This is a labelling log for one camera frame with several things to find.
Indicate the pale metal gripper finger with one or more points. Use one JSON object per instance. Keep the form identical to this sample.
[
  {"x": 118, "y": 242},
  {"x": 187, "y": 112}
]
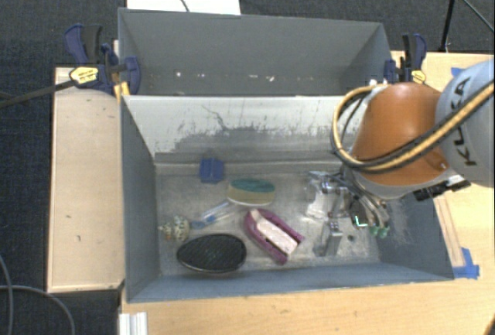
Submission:
[
  {"x": 332, "y": 238},
  {"x": 321, "y": 198}
]

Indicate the purple case with white block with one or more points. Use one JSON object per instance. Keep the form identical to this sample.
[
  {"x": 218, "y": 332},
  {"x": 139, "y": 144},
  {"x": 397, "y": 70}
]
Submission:
[{"x": 272, "y": 234}]

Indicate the green and yellow oval sponge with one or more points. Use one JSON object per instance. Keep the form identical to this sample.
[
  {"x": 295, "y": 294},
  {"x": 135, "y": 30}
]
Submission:
[{"x": 250, "y": 192}]

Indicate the clear and blue toothbrush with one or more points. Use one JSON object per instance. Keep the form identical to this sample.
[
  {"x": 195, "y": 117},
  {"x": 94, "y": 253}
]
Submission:
[{"x": 214, "y": 214}]

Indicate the blue plastic clip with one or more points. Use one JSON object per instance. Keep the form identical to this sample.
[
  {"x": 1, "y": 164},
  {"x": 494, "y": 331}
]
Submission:
[{"x": 210, "y": 170}]

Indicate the black oval brush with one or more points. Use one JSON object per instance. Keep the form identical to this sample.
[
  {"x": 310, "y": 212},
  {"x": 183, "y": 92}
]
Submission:
[{"x": 212, "y": 253}]

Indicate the grey metal bin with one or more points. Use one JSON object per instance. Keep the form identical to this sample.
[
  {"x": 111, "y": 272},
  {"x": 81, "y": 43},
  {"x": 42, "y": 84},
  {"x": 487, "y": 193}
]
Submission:
[{"x": 239, "y": 55}]

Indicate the pale wood board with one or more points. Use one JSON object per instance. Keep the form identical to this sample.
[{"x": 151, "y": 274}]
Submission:
[{"x": 85, "y": 178}]

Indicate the black cylinder on white bracket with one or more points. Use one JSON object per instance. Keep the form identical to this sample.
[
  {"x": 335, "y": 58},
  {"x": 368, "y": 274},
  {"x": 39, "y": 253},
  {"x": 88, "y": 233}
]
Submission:
[{"x": 437, "y": 191}]

